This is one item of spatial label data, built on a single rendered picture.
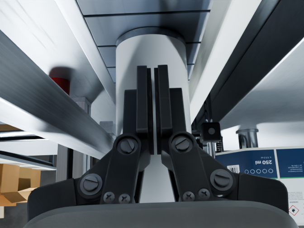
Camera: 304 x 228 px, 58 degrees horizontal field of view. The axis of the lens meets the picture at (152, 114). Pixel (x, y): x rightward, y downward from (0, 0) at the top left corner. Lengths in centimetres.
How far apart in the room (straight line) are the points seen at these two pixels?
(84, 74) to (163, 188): 27
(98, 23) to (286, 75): 19
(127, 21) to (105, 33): 2
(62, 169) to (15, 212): 485
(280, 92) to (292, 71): 6
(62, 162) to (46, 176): 469
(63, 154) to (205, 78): 35
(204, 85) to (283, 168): 43
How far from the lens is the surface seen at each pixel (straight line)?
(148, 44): 18
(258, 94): 36
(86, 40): 21
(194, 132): 44
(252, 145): 59
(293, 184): 61
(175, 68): 18
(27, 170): 335
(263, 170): 59
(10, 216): 535
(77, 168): 48
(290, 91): 36
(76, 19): 19
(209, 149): 44
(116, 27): 19
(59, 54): 35
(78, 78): 41
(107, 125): 44
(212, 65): 16
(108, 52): 22
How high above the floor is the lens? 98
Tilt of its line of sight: 14 degrees down
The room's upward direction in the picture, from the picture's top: 178 degrees clockwise
